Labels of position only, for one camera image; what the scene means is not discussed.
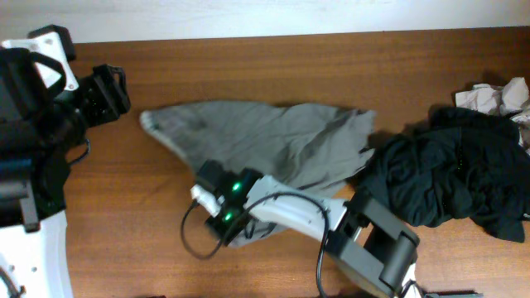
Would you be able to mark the black garment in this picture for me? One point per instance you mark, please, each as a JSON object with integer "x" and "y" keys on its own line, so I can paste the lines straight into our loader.
{"x": 463, "y": 165}

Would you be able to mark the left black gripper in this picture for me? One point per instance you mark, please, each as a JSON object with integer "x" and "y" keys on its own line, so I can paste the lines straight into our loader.
{"x": 99, "y": 98}

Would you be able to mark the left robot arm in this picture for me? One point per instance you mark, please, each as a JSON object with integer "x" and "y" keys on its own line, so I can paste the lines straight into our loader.
{"x": 41, "y": 122}

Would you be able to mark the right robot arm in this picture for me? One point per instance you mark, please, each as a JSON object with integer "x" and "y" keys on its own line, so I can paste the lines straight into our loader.
{"x": 370, "y": 245}

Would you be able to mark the grey shorts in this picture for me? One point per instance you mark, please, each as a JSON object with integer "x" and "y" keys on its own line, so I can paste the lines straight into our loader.
{"x": 311, "y": 147}

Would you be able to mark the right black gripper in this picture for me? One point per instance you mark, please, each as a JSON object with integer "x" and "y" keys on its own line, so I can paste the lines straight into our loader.
{"x": 218, "y": 233}

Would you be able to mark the beige crumpled cloth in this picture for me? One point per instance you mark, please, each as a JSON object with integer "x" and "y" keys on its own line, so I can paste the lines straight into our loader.
{"x": 511, "y": 100}

